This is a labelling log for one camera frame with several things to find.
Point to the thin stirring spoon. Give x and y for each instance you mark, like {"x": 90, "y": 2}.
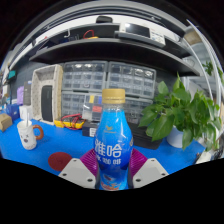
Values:
{"x": 27, "y": 120}

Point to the small white box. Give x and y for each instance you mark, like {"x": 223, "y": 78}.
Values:
{"x": 25, "y": 113}

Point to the yellow multimeter red leads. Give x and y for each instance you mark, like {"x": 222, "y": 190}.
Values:
{"x": 71, "y": 124}

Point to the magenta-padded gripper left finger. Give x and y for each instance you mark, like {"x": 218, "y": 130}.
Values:
{"x": 76, "y": 171}

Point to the white power adapter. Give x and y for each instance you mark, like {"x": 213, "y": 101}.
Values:
{"x": 204, "y": 157}

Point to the purple pouch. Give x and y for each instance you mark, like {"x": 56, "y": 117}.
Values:
{"x": 20, "y": 96}

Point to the green potted plant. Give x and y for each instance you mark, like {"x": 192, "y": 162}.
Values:
{"x": 180, "y": 113}

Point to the flat black case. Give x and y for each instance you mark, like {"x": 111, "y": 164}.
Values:
{"x": 146, "y": 138}

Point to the flat round red coaster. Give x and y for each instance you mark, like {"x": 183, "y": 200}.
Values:
{"x": 59, "y": 161}

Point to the black overhead shelf unit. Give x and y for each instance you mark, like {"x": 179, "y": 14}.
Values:
{"x": 110, "y": 50}

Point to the black box white label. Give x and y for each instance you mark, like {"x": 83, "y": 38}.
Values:
{"x": 89, "y": 129}

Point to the blue drink bottle gold cap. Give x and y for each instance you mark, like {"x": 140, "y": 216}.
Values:
{"x": 113, "y": 146}

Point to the dark grey upright box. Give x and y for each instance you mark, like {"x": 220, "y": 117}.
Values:
{"x": 27, "y": 93}

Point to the black rectangular case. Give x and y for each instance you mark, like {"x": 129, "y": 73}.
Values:
{"x": 47, "y": 103}

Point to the dark blue box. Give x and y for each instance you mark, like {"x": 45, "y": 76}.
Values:
{"x": 13, "y": 111}

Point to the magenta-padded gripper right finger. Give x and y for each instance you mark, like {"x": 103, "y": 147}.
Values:
{"x": 150, "y": 171}

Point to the brown cardboard box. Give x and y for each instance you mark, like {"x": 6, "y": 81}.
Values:
{"x": 5, "y": 122}

